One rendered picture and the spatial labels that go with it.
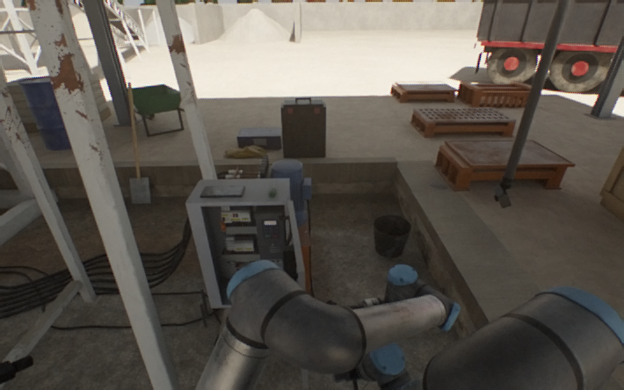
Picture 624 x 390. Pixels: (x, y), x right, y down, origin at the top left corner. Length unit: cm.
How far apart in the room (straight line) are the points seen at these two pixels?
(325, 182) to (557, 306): 337
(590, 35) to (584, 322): 867
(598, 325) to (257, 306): 49
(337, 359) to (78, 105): 83
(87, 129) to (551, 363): 102
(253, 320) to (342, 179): 324
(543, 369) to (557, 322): 7
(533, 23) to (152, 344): 882
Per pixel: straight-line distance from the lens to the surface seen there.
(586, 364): 52
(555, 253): 297
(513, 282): 254
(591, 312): 56
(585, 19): 906
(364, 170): 376
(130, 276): 113
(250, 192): 134
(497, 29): 905
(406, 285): 107
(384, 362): 99
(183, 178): 400
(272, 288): 60
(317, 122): 373
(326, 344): 57
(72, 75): 99
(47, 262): 372
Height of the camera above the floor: 189
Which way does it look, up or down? 30 degrees down
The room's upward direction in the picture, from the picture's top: 1 degrees counter-clockwise
